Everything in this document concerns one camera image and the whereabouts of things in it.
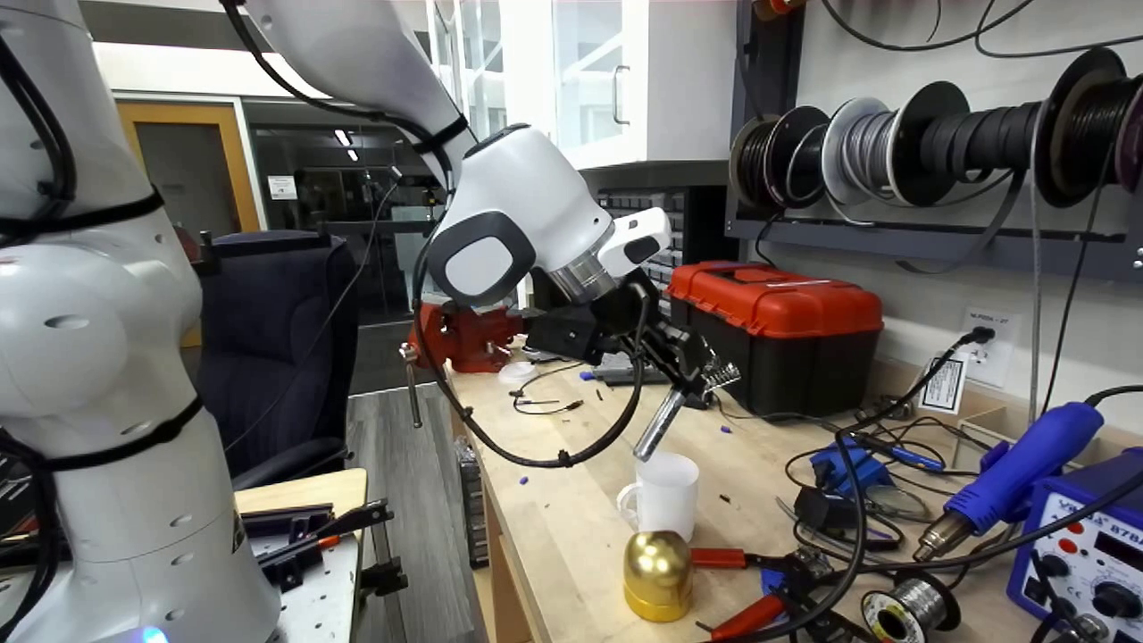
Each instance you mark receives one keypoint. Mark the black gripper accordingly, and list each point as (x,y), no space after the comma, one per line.
(625,321)

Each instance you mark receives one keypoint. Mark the silver black Sharpie marker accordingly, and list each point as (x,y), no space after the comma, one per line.
(654,433)

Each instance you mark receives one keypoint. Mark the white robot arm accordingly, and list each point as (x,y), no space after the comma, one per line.
(131,476)

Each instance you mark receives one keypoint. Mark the white ceramic mug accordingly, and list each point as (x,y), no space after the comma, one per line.
(662,499)

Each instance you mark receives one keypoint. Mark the red black toolbox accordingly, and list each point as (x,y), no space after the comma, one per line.
(800,341)

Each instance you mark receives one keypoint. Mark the red bench vise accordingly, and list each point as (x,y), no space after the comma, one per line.
(469,341)

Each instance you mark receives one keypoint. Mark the blue hot air gun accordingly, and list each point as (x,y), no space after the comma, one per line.
(1009,476)

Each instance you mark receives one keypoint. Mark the dark office chair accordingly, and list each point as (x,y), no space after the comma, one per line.
(281,341)

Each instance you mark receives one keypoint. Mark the blue soldering station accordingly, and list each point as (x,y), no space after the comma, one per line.
(1092,565)

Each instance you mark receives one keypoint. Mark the blue cable connector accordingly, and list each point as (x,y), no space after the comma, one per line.
(849,469)

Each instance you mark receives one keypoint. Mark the red handled pliers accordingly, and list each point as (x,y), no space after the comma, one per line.
(754,588)

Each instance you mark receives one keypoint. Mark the solder wire spool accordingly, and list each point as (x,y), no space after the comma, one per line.
(910,611)

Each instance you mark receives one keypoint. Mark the white wall cabinet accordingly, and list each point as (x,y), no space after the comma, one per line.
(623,79)

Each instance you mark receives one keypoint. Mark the black wire spool rack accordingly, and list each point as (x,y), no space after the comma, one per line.
(936,183)

